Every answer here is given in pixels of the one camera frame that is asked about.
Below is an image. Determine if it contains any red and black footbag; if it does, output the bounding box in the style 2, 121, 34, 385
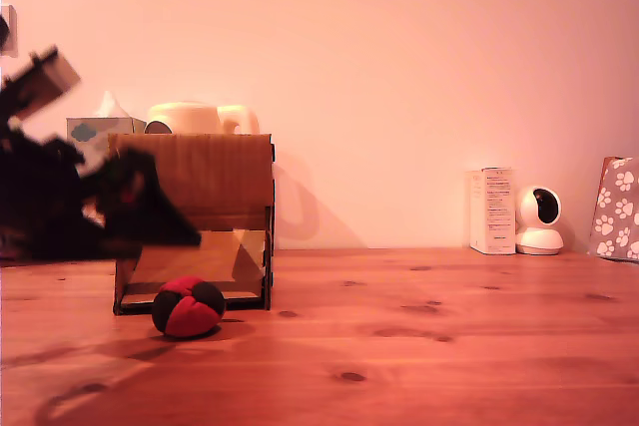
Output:
152, 274, 226, 337

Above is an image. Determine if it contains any cardboard dice tower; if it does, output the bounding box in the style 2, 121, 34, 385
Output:
107, 132, 277, 316

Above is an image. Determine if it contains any cloud print tissue box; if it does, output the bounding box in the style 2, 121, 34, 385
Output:
66, 116, 148, 176

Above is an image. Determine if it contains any cream plastic jug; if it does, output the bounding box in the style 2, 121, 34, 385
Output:
146, 102, 262, 137

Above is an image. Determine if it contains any white tissue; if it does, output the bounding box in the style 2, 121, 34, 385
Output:
94, 90, 132, 121

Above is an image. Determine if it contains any white printed carton box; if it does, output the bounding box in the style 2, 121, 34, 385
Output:
467, 167, 517, 256

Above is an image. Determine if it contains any grey paw print bag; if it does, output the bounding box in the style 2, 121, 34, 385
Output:
586, 156, 639, 263

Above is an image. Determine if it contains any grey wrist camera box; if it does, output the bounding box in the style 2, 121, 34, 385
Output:
9, 45, 83, 121

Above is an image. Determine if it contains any white wall fixture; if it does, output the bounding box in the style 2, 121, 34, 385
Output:
0, 4, 20, 59

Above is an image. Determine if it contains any small white round camera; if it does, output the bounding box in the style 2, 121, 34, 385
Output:
514, 186, 565, 256

